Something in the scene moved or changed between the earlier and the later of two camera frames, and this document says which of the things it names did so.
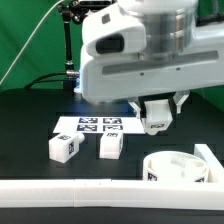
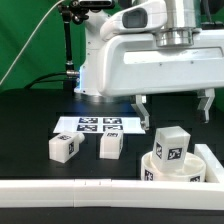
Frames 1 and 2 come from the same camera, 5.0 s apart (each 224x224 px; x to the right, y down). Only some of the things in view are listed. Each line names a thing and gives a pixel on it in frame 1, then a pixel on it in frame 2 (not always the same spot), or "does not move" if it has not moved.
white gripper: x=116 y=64 does not move
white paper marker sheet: x=99 y=124 does not move
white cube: x=158 y=116 → x=170 y=147
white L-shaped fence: x=136 y=194 does not move
